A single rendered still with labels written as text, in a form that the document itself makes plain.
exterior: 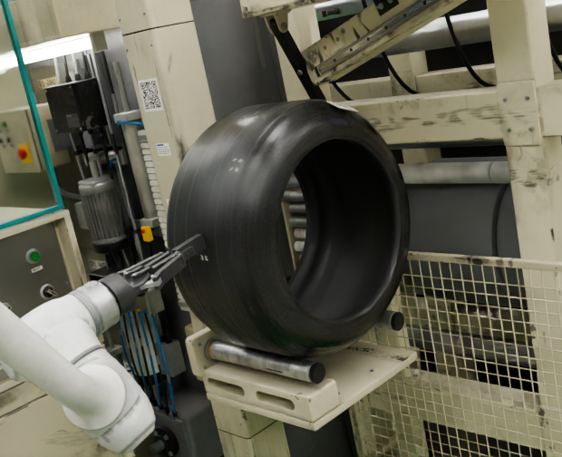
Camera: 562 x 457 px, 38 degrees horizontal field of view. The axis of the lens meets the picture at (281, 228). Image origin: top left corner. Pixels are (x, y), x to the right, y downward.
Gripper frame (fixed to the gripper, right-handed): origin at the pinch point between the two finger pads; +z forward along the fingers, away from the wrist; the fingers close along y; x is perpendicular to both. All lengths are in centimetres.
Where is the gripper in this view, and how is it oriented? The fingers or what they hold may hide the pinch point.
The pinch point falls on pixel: (188, 248)
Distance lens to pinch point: 158.5
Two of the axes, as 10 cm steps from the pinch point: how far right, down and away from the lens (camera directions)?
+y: -6.9, -0.4, 7.2
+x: 2.9, 9.0, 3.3
